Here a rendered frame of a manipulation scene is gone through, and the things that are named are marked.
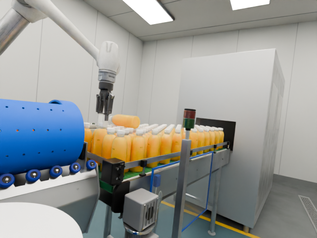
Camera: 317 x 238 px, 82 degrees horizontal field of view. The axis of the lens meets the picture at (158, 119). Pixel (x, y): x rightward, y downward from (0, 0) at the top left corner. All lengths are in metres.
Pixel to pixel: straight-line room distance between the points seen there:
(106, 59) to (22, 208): 0.75
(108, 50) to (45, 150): 0.55
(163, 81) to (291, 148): 3.53
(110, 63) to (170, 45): 4.81
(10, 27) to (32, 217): 1.14
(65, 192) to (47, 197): 0.07
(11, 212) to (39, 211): 0.04
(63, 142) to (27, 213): 0.39
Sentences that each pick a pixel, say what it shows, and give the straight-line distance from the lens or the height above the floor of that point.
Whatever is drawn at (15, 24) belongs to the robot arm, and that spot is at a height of 1.63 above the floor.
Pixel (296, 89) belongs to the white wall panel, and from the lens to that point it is 4.84.
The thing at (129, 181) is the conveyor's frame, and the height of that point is 0.90.
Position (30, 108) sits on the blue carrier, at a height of 1.19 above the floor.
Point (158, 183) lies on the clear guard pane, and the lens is 1.00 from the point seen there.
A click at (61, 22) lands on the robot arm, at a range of 1.15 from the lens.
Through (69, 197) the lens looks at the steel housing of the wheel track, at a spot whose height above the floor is 0.86.
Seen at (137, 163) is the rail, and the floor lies 0.97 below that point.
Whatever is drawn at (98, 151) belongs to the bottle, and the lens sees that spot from 1.01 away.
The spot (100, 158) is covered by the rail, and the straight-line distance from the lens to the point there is 0.96.
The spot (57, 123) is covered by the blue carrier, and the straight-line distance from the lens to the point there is 0.75.
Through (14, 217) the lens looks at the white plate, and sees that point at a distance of 0.40.
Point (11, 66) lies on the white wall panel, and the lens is 3.80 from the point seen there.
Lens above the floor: 1.22
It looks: 2 degrees down
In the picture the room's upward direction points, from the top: 6 degrees clockwise
